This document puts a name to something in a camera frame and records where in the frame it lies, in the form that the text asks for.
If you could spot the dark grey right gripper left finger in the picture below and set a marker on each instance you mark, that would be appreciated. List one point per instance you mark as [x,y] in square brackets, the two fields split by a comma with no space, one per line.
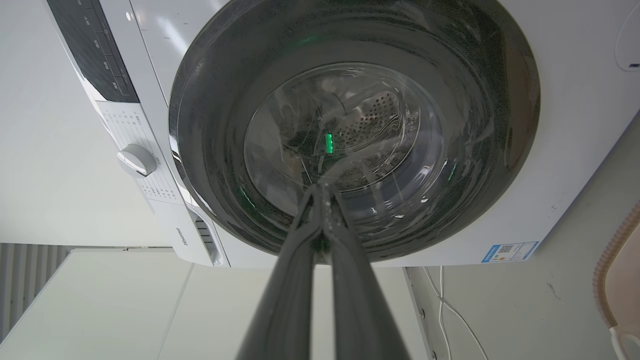
[286,300]

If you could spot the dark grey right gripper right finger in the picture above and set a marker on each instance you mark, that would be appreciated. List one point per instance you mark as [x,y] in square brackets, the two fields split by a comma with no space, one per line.
[361,305]

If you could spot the blue energy label sticker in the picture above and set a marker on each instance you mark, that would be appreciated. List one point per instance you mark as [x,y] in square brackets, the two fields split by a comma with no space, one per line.
[509,251]

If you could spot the silver washing machine control knob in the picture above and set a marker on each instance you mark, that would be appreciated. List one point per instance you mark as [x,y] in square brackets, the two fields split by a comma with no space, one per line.
[136,160]

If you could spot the round dark washing machine door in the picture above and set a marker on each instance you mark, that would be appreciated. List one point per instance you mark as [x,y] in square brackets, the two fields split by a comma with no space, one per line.
[350,100]

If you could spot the white front-load washing machine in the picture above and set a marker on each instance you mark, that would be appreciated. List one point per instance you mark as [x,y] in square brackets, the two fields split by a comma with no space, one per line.
[575,150]

